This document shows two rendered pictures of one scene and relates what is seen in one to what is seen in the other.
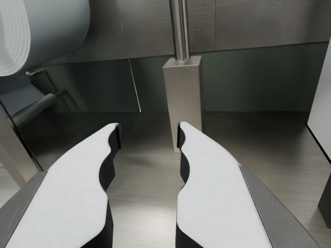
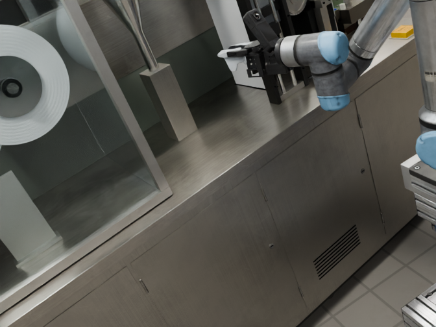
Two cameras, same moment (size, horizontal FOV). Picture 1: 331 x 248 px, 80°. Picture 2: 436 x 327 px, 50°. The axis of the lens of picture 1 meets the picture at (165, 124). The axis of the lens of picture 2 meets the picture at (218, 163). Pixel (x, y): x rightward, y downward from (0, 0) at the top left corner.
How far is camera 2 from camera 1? 1.26 m
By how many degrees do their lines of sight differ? 37
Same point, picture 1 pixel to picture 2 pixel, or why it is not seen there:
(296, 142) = (239, 93)
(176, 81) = (161, 82)
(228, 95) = not seen: hidden behind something
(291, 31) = (189, 29)
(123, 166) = not seen: hidden behind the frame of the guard
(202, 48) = (137, 65)
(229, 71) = not seen: hidden behind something
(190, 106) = (176, 95)
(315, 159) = (254, 92)
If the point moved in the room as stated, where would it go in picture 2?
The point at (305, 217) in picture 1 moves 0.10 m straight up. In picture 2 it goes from (269, 108) to (261, 84)
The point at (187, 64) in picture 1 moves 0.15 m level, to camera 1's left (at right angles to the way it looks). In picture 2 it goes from (163, 67) to (134, 88)
